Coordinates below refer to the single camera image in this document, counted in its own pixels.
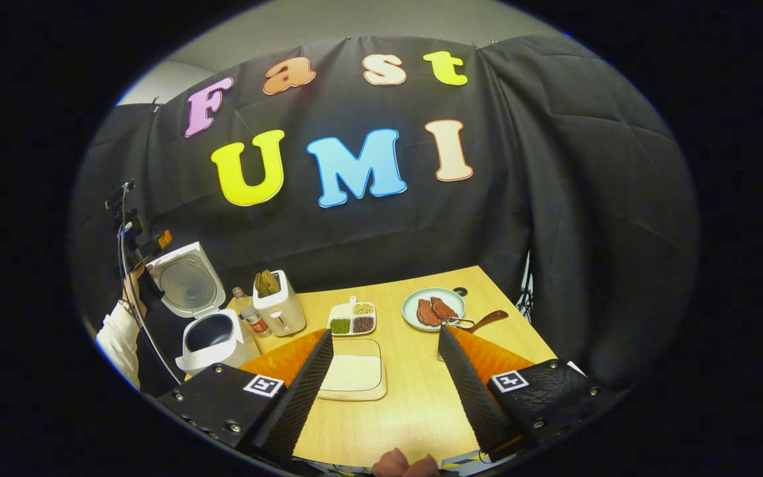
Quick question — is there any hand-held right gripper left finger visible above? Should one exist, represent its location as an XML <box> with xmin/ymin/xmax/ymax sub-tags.
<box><xmin>156</xmin><ymin>328</ymin><xmax>334</xmax><ymax>464</ymax></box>

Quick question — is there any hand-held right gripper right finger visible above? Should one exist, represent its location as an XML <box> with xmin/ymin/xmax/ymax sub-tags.
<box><xmin>438</xmin><ymin>323</ymin><xmax>621</xmax><ymax>459</ymax></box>

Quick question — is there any white rice tray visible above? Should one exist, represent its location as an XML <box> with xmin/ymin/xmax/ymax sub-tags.
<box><xmin>317</xmin><ymin>339</ymin><xmax>387</xmax><ymax>402</ymax></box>

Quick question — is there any brown wooden spoon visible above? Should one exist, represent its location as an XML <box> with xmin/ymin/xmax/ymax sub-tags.
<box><xmin>464</xmin><ymin>309</ymin><xmax>509</xmax><ymax>334</ymax></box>

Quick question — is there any white rice cooker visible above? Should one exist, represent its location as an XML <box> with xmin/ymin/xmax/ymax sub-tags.
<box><xmin>148</xmin><ymin>241</ymin><xmax>253</xmax><ymax>377</ymax></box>

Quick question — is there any white toaster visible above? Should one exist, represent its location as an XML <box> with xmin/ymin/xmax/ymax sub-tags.
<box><xmin>252</xmin><ymin>270</ymin><xmax>307</xmax><ymax>337</ymax></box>

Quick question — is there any clear plastic bottle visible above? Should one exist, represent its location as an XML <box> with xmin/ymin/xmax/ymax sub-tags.
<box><xmin>232</xmin><ymin>286</ymin><xmax>273</xmax><ymax>339</ymax></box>

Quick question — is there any white divided bean dish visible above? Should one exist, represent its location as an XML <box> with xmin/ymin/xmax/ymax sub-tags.
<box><xmin>327</xmin><ymin>296</ymin><xmax>378</xmax><ymax>337</ymax></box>

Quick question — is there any pale green plate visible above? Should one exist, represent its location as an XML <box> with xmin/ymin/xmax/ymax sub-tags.
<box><xmin>401</xmin><ymin>287</ymin><xmax>467</xmax><ymax>332</ymax></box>

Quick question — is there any white metal stand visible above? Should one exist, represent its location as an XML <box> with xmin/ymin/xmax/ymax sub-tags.
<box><xmin>517</xmin><ymin>250</ymin><xmax>533</xmax><ymax>322</ymax></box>

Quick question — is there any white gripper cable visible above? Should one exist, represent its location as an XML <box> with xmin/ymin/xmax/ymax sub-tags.
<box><xmin>117</xmin><ymin>185</ymin><xmax>183</xmax><ymax>386</ymax></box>

